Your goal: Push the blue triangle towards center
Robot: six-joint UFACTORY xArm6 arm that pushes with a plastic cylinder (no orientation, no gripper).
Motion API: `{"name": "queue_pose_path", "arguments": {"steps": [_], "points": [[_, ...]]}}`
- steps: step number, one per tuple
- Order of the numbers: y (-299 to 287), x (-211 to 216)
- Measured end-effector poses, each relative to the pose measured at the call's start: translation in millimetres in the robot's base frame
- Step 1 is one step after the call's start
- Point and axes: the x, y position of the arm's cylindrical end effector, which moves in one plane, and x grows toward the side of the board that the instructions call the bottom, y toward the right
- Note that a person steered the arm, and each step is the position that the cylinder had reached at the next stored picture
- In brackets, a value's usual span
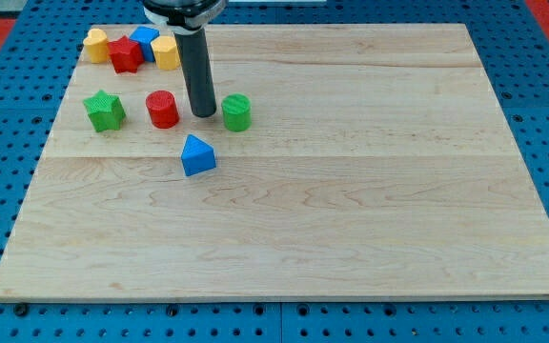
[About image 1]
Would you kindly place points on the blue triangle block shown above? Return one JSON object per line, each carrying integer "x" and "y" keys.
{"x": 197, "y": 156}

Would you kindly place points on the robot arm flange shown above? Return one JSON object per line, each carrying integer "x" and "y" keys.
{"x": 183, "y": 16}

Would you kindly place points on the light wooden board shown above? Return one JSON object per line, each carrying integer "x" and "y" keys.
{"x": 379, "y": 166}

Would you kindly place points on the green cylinder block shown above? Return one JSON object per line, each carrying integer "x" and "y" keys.
{"x": 236, "y": 110}

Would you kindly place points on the red cylinder block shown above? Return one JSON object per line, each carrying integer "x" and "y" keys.
{"x": 162, "y": 109}

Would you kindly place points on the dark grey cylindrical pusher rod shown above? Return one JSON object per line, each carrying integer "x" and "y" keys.
{"x": 196, "y": 65}

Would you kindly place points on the yellow hexagon block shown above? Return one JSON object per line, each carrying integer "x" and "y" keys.
{"x": 165, "y": 53}

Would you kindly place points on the green star block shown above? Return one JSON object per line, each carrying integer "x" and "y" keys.
{"x": 105, "y": 111}

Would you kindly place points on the red star block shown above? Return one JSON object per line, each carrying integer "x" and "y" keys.
{"x": 126, "y": 55}

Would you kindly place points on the blue cube block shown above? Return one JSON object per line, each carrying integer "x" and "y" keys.
{"x": 144, "y": 36}

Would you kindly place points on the yellow heart block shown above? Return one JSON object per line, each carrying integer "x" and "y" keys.
{"x": 96, "y": 46}

